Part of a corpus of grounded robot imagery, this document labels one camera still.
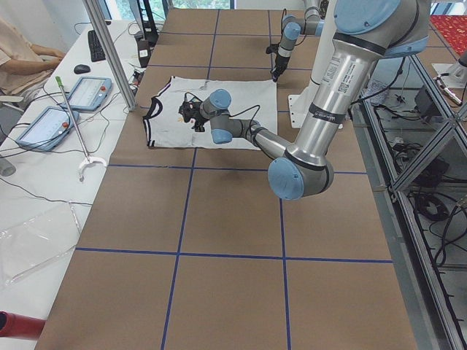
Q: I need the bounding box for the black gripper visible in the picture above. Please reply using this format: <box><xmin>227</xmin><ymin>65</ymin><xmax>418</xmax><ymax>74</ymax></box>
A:
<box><xmin>271</xmin><ymin>53</ymin><xmax>289</xmax><ymax>82</ymax></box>
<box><xmin>190</xmin><ymin>107</ymin><xmax>209</xmax><ymax>133</ymax></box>

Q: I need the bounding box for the grey cartoon print t-shirt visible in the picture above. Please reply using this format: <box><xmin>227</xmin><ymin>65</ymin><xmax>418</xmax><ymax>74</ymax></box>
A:
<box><xmin>143</xmin><ymin>77</ymin><xmax>277</xmax><ymax>149</ymax></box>

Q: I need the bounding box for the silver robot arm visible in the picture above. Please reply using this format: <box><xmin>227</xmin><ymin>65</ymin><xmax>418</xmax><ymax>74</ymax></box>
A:
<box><xmin>266</xmin><ymin>0</ymin><xmax>324</xmax><ymax>82</ymax></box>
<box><xmin>179</xmin><ymin>1</ymin><xmax>431</xmax><ymax>201</ymax></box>

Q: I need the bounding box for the black power adapter box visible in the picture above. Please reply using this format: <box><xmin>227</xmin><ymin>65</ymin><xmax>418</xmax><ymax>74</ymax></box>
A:
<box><xmin>137</xmin><ymin>39</ymin><xmax>151</xmax><ymax>68</ymax></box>

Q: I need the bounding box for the black monitor stand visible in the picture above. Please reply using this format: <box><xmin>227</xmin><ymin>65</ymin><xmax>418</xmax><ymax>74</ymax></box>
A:
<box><xmin>136</xmin><ymin>0</ymin><xmax>159</xmax><ymax>47</ymax></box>

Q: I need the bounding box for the metal reacher grabber stick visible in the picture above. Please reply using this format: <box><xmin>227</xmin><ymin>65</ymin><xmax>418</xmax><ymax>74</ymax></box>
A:
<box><xmin>55</xmin><ymin>76</ymin><xmax>107</xmax><ymax>182</ymax></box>

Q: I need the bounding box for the far blue teach pendant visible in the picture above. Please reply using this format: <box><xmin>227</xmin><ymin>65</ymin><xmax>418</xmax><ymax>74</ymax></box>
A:
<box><xmin>67</xmin><ymin>77</ymin><xmax>112</xmax><ymax>112</ymax></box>

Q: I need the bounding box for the blue teach pendant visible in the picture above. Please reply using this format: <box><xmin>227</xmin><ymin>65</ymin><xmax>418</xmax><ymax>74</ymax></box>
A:
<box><xmin>15</xmin><ymin>106</ymin><xmax>73</xmax><ymax>152</ymax></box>
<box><xmin>67</xmin><ymin>77</ymin><xmax>112</xmax><ymax>112</ymax></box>

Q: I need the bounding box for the black keyboard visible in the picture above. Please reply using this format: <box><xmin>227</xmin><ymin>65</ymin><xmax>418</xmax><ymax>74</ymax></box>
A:
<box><xmin>88</xmin><ymin>30</ymin><xmax>106</xmax><ymax>62</ymax></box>

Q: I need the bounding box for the black computer mouse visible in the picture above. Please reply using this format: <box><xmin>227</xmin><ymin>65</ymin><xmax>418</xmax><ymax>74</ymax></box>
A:
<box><xmin>74</xmin><ymin>64</ymin><xmax>90</xmax><ymax>74</ymax></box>

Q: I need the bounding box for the near blue teach pendant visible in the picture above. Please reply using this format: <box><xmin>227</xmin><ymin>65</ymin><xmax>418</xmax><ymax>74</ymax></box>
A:
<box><xmin>15</xmin><ymin>106</ymin><xmax>73</xmax><ymax>152</ymax></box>

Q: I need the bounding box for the seated person in pink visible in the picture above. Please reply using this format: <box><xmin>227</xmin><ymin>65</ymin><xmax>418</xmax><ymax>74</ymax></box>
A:
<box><xmin>1</xmin><ymin>20</ymin><xmax>66</xmax><ymax>109</ymax></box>

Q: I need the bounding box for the clear plastic bag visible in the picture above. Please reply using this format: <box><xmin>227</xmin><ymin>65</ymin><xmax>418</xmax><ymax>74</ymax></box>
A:
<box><xmin>1</xmin><ymin>203</ymin><xmax>80</xmax><ymax>289</ymax></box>

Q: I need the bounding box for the red cylinder object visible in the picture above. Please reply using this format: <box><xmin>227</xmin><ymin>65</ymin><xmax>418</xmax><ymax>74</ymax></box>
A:
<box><xmin>1</xmin><ymin>311</ymin><xmax>46</xmax><ymax>341</ymax></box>

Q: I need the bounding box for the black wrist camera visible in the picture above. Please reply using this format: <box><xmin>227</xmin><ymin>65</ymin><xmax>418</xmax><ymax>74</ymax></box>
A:
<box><xmin>178</xmin><ymin>101</ymin><xmax>201</xmax><ymax>123</ymax></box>
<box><xmin>266</xmin><ymin>44</ymin><xmax>279</xmax><ymax>55</ymax></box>

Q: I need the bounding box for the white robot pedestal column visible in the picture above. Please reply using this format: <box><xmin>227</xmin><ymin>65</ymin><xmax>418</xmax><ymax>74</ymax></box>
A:
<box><xmin>287</xmin><ymin>0</ymin><xmax>337</xmax><ymax>128</ymax></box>

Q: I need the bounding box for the aluminium side frame rack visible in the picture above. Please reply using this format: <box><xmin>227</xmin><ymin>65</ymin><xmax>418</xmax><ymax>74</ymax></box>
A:
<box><xmin>350</xmin><ymin>45</ymin><xmax>466</xmax><ymax>349</ymax></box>

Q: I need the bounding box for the aluminium frame post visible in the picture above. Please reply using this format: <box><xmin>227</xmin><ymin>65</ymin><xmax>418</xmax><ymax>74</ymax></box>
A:
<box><xmin>83</xmin><ymin>0</ymin><xmax>136</xmax><ymax>112</ymax></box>

